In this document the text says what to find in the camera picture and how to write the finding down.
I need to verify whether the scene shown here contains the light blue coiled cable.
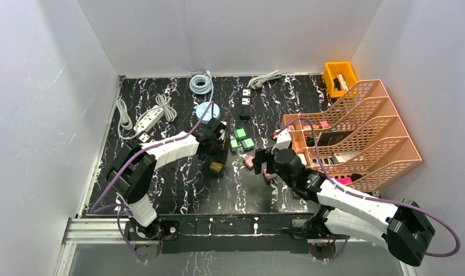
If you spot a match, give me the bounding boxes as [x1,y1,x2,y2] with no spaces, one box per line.
[189,71,214,96]

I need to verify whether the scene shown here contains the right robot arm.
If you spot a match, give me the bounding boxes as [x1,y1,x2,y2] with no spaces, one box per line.
[253,148,435,267]

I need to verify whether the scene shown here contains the white strip coiled cable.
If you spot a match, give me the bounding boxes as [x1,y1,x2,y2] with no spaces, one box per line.
[155,93,178,122]

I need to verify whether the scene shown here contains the peach mesh file organizer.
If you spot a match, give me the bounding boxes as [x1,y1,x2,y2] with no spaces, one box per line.
[281,80,422,192]

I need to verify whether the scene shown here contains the orange plastic bin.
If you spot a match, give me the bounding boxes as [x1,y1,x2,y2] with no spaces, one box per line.
[322,62,358,98]

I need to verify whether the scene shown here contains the white power strip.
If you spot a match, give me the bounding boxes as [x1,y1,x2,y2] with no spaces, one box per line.
[134,106,164,133]

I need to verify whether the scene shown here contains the black short power strip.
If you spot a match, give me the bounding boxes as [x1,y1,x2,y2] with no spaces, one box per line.
[239,88,252,120]

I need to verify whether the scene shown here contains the grey coiled power cable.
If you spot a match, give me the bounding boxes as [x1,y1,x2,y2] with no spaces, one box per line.
[247,70,283,90]

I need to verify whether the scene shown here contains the black long power strip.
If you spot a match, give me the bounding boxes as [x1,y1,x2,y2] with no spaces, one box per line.
[137,132,151,143]

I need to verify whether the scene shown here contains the yellow plug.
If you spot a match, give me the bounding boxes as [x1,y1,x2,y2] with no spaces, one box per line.
[210,162,224,173]

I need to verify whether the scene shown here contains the round light blue socket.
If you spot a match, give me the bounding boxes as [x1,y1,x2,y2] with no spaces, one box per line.
[195,102,221,124]

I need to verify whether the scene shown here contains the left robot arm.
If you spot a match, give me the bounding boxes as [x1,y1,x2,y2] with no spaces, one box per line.
[105,118,230,239]

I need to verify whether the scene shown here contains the mauve pink usb plug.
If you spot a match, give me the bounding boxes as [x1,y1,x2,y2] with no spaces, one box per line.
[243,155,254,170]

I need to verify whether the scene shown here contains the aluminium frame rail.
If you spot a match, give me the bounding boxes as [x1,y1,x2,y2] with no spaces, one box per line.
[55,215,417,276]

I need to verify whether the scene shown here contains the green usb plug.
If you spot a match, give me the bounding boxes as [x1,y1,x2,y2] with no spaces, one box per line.
[230,138,239,152]

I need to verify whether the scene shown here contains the magenta item in tray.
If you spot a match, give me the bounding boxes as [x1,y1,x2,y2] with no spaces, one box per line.
[336,177,352,185]

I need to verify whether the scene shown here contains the white coiled cable left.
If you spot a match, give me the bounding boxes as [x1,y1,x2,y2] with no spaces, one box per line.
[116,98,141,141]

